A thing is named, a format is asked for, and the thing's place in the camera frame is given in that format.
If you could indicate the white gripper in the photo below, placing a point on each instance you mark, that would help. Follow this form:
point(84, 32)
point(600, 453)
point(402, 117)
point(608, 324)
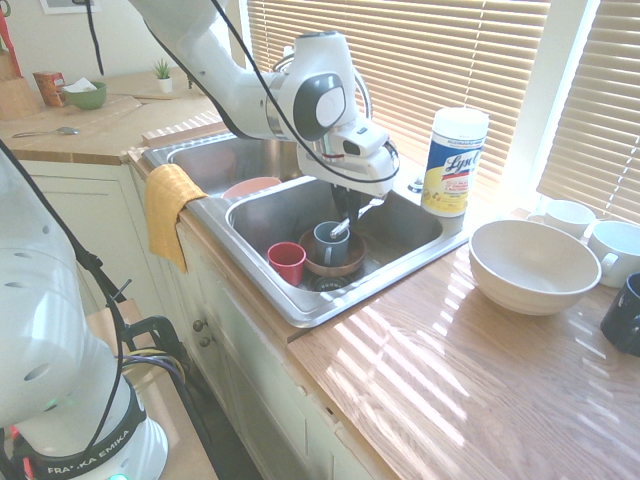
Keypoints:
point(372, 172)

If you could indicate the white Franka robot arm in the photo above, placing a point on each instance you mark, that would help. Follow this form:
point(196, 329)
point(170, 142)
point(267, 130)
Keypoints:
point(240, 95)

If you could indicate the stainless steel double sink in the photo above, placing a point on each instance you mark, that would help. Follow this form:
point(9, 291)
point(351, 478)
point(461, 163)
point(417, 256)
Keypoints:
point(405, 235)

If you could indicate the black sink drain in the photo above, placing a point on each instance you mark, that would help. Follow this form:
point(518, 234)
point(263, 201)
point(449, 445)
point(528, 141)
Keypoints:
point(327, 284)

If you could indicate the orange plate in sink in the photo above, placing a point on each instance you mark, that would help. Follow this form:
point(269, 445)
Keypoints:
point(247, 187)

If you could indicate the grey blue mug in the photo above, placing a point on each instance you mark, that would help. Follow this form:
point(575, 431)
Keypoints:
point(335, 250)

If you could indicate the brown wooden bowl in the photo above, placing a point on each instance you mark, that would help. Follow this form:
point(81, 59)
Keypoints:
point(357, 255)

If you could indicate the red cup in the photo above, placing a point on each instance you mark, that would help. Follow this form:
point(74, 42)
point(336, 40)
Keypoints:
point(286, 262)

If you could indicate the Lysol wipes canister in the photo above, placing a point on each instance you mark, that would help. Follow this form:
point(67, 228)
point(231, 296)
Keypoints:
point(452, 160)

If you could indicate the wide wooden window blind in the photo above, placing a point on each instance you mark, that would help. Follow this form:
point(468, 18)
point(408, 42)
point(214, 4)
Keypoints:
point(450, 60)

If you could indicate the yellow dish cloth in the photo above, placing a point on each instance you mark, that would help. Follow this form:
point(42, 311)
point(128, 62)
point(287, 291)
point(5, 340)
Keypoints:
point(167, 210)

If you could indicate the round cabinet knob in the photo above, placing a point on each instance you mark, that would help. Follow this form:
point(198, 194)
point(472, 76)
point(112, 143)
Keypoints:
point(199, 325)
point(205, 342)

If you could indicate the large cream bowl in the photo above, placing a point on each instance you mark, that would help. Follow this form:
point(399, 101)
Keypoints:
point(535, 270)

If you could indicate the trailing plant in white pot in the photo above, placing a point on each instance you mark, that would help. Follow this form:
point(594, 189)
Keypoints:
point(194, 84)

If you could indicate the white ceramic mug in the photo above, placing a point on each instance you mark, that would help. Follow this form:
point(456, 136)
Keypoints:
point(567, 217)
point(617, 245)

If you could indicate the small plant in white pot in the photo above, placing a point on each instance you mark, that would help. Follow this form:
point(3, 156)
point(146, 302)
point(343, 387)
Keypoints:
point(163, 80)

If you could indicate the cream kitchen cabinet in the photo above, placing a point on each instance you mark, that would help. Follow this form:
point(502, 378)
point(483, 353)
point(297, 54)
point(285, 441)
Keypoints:
point(125, 225)

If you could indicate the black clamp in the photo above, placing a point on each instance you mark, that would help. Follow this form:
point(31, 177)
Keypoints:
point(150, 325)

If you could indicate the black stand leg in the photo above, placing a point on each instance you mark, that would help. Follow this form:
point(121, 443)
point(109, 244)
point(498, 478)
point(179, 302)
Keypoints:
point(97, 267)

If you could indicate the narrow wooden window blind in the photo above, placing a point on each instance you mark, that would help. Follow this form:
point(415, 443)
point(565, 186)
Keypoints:
point(600, 125)

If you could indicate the green bowl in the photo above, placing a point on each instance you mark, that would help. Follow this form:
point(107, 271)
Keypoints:
point(86, 99)

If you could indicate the wooden robot mounting board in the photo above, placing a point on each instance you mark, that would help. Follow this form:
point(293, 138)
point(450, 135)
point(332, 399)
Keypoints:
point(170, 425)

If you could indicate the metal spoon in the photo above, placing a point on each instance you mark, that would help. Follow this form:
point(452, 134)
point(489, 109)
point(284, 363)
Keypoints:
point(67, 131)

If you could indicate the dark navy mug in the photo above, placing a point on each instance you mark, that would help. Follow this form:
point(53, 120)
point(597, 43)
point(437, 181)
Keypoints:
point(622, 320)

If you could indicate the white paper scrap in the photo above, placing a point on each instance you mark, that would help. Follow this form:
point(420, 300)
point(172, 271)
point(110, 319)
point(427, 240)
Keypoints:
point(75, 86)

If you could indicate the orange box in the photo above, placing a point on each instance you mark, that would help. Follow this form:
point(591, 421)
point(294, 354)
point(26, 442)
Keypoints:
point(49, 89)

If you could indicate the wooden knife block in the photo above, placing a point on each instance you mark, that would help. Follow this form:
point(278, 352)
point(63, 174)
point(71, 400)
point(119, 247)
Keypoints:
point(17, 97)

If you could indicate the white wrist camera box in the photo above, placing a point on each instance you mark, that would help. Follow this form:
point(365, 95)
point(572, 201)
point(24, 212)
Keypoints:
point(362, 140)

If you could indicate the framed wall picture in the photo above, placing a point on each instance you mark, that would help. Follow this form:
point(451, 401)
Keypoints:
point(60, 6)

